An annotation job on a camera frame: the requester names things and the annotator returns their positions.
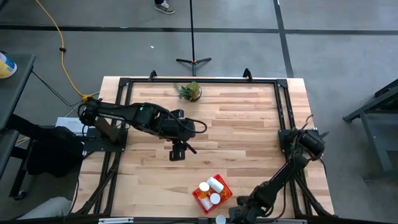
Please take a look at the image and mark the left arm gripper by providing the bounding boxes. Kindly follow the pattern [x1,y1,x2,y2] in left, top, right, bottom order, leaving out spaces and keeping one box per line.
[161,109,198,155]

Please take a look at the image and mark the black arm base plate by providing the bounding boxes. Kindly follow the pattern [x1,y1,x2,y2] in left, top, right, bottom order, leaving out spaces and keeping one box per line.
[82,127,128,153]
[278,129,324,154]

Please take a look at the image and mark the person's leg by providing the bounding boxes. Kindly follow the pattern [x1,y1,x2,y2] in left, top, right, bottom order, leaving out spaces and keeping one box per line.
[14,195,73,220]

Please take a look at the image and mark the white paper sheet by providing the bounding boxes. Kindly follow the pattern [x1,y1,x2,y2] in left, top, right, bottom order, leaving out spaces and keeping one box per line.
[55,116,86,135]

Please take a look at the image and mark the black aluminium table frame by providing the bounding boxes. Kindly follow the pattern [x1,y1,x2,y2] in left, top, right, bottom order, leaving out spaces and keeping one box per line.
[74,68,335,224]

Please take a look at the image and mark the thin black cable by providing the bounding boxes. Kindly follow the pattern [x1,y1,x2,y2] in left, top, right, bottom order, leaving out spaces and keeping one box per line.
[30,70,81,108]

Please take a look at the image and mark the yellow extension cable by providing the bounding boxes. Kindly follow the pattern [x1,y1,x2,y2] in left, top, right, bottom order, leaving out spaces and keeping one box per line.
[34,0,94,102]

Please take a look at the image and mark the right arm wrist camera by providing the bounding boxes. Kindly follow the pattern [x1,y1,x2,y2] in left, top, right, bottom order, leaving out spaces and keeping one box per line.
[236,195,251,208]

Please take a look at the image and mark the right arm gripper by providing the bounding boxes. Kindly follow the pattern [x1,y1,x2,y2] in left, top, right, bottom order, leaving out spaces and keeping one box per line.
[228,202,262,224]

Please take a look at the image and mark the yellow blue wipes canister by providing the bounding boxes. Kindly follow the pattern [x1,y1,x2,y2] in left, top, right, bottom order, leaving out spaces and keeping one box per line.
[0,52,18,79]

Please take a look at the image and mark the silver metal bracket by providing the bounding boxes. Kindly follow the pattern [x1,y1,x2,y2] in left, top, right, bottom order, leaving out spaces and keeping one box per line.
[272,218,308,224]
[98,217,134,224]

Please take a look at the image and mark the black tripod stand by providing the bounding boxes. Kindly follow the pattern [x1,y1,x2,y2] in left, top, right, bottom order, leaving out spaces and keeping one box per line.
[175,0,213,77]

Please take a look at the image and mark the black metal rack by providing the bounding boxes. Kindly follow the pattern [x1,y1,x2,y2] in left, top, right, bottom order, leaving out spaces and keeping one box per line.
[343,78,398,181]

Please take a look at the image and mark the person's foot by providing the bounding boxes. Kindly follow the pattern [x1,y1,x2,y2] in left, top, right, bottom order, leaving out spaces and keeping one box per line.
[154,0,176,15]

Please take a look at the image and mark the red plastic basket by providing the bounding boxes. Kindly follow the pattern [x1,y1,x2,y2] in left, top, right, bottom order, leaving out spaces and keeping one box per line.
[192,174,234,215]

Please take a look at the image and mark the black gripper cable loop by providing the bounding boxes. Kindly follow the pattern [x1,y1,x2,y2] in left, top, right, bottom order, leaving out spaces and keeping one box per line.
[185,117,208,134]

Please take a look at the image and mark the small potted green plant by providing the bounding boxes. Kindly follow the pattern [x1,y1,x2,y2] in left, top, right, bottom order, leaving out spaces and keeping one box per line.
[173,81,203,103]

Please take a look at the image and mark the black bag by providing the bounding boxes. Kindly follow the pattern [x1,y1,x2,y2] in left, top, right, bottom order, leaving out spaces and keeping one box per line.
[26,124,86,178]

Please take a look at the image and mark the grey desk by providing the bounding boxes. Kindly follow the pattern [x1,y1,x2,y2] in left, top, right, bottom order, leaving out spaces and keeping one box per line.
[0,52,37,181]

